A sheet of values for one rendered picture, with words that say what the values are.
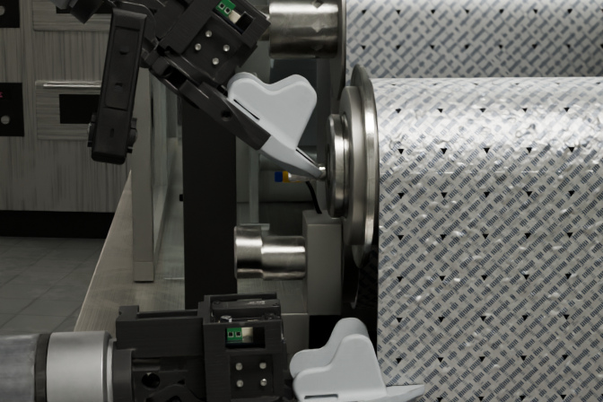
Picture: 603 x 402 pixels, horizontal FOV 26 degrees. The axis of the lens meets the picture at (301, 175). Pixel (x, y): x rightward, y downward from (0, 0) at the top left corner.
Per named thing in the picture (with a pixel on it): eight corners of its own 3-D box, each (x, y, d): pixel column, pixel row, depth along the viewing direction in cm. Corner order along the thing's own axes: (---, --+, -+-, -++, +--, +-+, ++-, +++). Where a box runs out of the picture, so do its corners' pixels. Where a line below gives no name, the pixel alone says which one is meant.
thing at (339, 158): (334, 208, 90) (326, 225, 97) (362, 207, 90) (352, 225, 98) (331, 102, 92) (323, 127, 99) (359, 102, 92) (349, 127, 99)
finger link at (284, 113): (363, 130, 92) (262, 47, 91) (310, 194, 93) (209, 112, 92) (360, 125, 95) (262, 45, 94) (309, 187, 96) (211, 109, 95)
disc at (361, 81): (346, 252, 103) (345, 63, 101) (353, 252, 103) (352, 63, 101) (367, 284, 88) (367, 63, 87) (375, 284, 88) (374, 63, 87)
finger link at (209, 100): (271, 137, 91) (172, 57, 90) (257, 154, 91) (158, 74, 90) (271, 129, 96) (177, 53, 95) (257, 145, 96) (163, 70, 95)
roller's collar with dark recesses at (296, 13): (267, 55, 121) (266, -15, 120) (331, 55, 121) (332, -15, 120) (270, 62, 115) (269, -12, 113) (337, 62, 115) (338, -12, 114)
